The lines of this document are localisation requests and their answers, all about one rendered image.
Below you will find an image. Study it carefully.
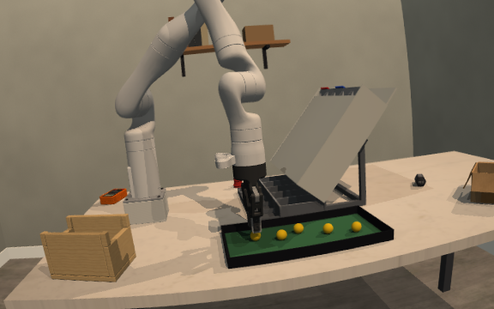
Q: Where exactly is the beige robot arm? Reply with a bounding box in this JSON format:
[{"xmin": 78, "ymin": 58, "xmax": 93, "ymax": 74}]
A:
[{"xmin": 115, "ymin": 0, "xmax": 266, "ymax": 198}]

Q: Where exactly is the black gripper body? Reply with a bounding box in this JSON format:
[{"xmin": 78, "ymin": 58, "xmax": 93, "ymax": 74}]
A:
[{"xmin": 232, "ymin": 162, "xmax": 267, "ymax": 203}]

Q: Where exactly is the yellow ball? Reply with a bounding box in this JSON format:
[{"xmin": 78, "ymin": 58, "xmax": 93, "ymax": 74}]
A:
[
  {"xmin": 250, "ymin": 232, "xmax": 261, "ymax": 241},
  {"xmin": 276, "ymin": 229, "xmax": 287, "ymax": 240},
  {"xmin": 322, "ymin": 223, "xmax": 333, "ymax": 233},
  {"xmin": 293, "ymin": 223, "xmax": 304, "ymax": 233},
  {"xmin": 352, "ymin": 221, "xmax": 362, "ymax": 232}
]

